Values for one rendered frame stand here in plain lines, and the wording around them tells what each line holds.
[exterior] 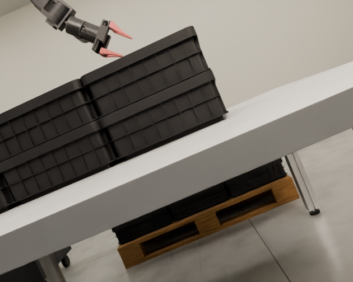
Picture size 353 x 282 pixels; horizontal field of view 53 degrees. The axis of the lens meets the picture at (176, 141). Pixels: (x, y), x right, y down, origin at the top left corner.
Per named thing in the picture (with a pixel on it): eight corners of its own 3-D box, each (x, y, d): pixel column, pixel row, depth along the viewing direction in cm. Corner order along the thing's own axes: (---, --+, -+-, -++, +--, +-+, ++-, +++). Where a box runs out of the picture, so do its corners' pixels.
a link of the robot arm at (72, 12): (42, 19, 112) (59, -2, 112) (56, 29, 124) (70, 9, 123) (72, 43, 112) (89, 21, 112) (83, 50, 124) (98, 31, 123)
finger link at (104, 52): (124, 65, 117) (97, 55, 117) (132, 45, 117) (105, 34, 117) (120, 61, 110) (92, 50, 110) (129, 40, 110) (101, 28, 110)
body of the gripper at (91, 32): (101, 55, 117) (80, 47, 117) (112, 26, 117) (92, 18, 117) (96, 51, 111) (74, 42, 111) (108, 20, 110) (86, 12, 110)
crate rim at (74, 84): (81, 87, 85) (77, 77, 85) (-24, 135, 89) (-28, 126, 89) (123, 93, 124) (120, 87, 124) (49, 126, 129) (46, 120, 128)
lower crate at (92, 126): (116, 165, 86) (96, 120, 85) (10, 210, 90) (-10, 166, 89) (147, 147, 125) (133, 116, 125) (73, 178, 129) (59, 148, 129)
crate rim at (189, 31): (196, 33, 81) (193, 23, 81) (81, 87, 85) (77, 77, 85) (202, 57, 120) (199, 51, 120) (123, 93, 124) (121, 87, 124)
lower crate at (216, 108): (231, 117, 82) (211, 68, 81) (116, 165, 86) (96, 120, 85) (226, 113, 121) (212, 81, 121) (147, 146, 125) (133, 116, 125)
